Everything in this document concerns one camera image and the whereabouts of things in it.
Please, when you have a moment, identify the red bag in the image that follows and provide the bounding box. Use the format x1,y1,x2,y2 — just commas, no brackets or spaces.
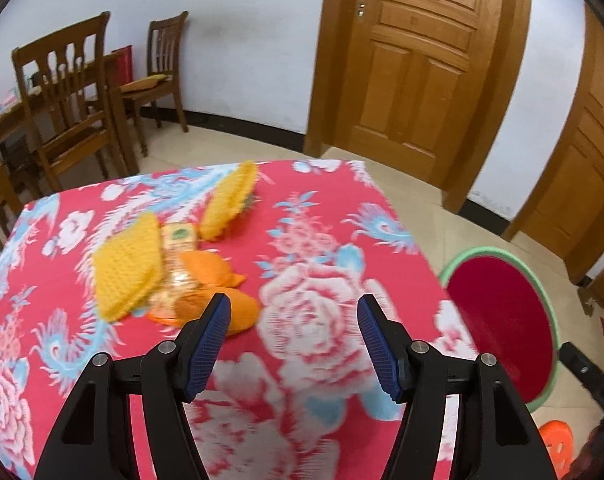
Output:
112,45,134,86

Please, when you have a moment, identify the wooden door frame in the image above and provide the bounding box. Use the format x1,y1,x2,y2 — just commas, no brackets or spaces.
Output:
502,5,604,321

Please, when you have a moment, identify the folded yellow bubble wrap sheet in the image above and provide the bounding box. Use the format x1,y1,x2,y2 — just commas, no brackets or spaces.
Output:
202,160,259,242

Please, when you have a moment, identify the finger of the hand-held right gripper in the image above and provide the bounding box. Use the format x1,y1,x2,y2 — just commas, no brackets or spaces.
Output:
559,341,604,397

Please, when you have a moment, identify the orange cloth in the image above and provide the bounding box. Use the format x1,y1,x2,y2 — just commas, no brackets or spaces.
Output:
146,251,261,337

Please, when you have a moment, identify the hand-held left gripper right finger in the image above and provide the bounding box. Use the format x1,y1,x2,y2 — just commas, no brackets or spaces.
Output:
357,294,558,480

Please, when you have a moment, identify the orange plastic stool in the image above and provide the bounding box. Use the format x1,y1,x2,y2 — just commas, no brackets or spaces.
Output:
538,421,578,478

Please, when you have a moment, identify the wooden door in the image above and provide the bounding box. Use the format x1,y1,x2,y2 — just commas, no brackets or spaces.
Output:
524,90,604,261
307,0,533,213
349,0,508,171

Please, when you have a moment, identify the red floral tablecloth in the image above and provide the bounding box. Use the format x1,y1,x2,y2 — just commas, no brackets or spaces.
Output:
0,159,478,480

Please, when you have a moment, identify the wooden chair with cushion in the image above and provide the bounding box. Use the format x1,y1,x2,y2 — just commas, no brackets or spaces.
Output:
114,11,190,133

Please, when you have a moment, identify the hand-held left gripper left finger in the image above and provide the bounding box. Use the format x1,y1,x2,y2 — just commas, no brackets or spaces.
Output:
34,292,233,480

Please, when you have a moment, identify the flat yellow bubble wrap sheet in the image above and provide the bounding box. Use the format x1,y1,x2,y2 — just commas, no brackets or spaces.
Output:
90,211,163,323

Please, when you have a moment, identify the wooden chair with slatted back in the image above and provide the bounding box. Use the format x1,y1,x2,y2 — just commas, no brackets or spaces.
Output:
12,11,127,193

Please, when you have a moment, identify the orange snack packet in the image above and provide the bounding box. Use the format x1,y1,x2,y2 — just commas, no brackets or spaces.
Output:
149,222,207,321

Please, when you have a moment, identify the wooden dining table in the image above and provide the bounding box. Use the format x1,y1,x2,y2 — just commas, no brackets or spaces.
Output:
0,55,147,181

